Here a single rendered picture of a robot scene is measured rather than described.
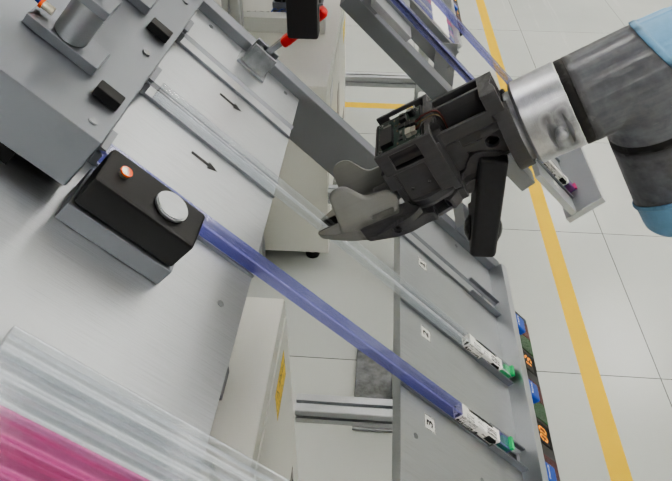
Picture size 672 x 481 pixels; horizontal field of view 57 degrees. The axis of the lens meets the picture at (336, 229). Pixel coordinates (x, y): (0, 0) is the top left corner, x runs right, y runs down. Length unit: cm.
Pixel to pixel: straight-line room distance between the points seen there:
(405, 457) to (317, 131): 41
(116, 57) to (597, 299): 173
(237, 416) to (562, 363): 113
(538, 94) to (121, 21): 32
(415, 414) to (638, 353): 136
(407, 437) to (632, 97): 33
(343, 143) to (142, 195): 41
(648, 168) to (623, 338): 139
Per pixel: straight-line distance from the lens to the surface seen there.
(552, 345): 184
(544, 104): 53
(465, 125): 54
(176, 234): 42
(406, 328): 65
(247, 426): 86
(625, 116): 54
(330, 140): 79
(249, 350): 93
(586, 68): 53
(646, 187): 59
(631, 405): 179
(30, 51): 43
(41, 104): 41
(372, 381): 166
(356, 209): 57
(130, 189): 42
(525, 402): 76
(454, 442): 63
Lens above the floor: 133
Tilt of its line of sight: 39 degrees down
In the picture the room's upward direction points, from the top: straight up
